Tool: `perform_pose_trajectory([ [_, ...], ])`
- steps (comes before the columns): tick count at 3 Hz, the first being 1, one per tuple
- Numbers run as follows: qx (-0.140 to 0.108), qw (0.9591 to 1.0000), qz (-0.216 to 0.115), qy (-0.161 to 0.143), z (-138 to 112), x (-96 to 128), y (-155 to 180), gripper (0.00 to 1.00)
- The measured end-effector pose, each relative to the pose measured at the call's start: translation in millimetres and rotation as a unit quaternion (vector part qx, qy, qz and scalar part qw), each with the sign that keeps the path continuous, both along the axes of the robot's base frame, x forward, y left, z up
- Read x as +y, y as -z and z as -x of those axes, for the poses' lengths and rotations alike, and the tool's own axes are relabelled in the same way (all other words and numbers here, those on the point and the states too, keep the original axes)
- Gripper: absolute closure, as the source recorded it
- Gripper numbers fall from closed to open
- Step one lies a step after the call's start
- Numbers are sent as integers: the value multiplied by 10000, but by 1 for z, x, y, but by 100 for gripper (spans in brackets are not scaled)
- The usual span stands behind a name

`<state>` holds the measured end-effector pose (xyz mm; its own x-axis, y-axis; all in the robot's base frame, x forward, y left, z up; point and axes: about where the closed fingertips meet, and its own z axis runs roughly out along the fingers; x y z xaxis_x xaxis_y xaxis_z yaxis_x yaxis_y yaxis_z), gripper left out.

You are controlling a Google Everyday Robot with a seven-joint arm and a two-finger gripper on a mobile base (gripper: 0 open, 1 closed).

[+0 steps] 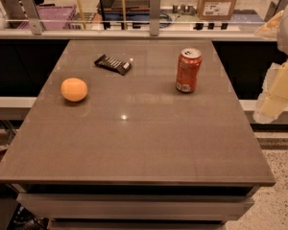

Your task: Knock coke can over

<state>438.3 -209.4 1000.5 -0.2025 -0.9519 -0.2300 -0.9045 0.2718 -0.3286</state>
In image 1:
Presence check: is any grey drawer cabinet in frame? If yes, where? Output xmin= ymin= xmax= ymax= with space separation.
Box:
xmin=17 ymin=193 xmax=254 ymax=225

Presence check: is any cardboard box with label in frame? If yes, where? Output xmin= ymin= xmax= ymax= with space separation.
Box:
xmin=197 ymin=0 xmax=237 ymax=20

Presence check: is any red coke can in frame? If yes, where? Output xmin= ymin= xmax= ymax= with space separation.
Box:
xmin=176 ymin=48 xmax=203 ymax=93

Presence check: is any orange fruit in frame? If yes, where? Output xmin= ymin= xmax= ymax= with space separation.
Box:
xmin=60 ymin=78 xmax=88 ymax=102

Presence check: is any glass railing with metal posts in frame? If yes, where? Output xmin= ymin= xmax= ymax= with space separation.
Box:
xmin=0 ymin=0 xmax=288 ymax=40

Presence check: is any black snack bar packet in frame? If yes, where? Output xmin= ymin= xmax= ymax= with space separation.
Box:
xmin=94 ymin=55 xmax=132 ymax=76

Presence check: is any purple plastic crate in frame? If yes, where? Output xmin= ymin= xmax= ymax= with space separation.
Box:
xmin=16 ymin=4 xmax=79 ymax=31

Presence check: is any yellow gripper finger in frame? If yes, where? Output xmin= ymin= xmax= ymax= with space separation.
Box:
xmin=254 ymin=11 xmax=284 ymax=39
xmin=252 ymin=59 xmax=288 ymax=124

